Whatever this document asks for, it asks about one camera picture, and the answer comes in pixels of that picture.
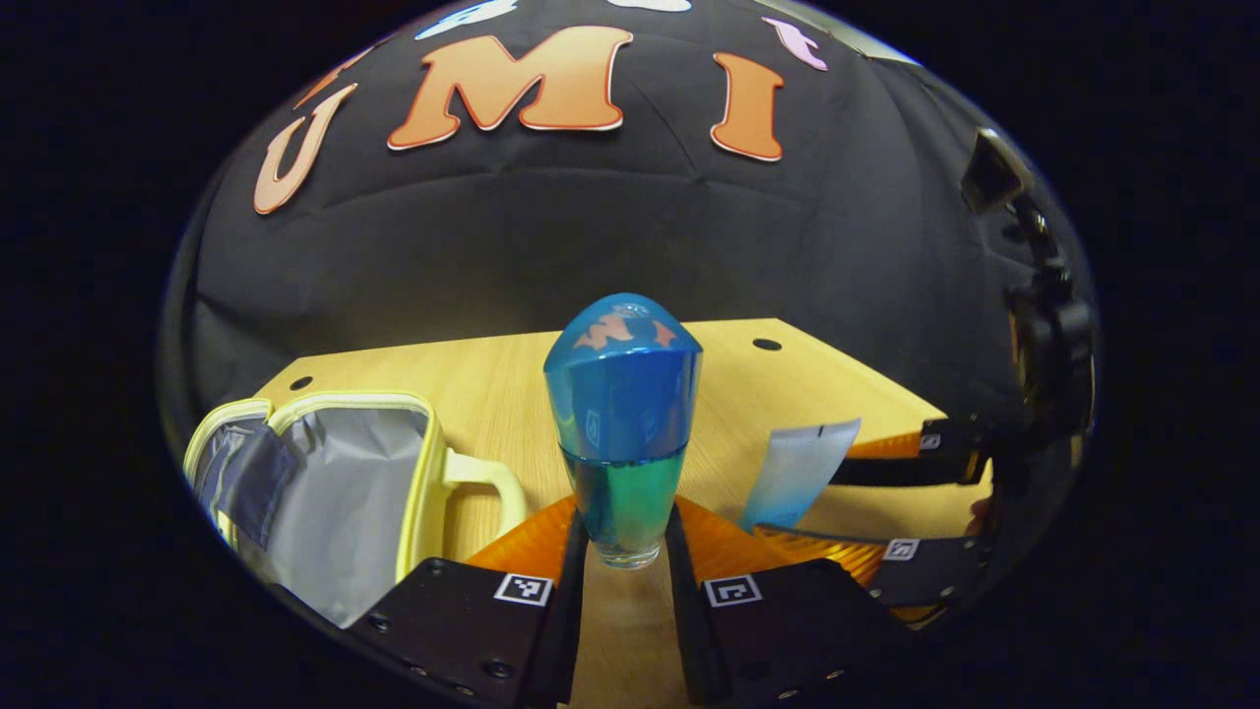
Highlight blue skincare bottle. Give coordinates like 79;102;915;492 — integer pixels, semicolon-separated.
543;292;704;570

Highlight light blue skincare tube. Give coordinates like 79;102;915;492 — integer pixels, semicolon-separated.
738;419;862;535

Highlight cream yellow suitcase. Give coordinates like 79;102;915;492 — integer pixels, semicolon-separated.
183;390;530;629

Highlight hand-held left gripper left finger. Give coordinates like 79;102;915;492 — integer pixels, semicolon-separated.
343;495;590;709

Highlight black backdrop cloth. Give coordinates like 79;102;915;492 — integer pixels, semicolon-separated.
157;0;1099;464

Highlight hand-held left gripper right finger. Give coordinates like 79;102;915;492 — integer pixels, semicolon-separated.
665;497;921;708

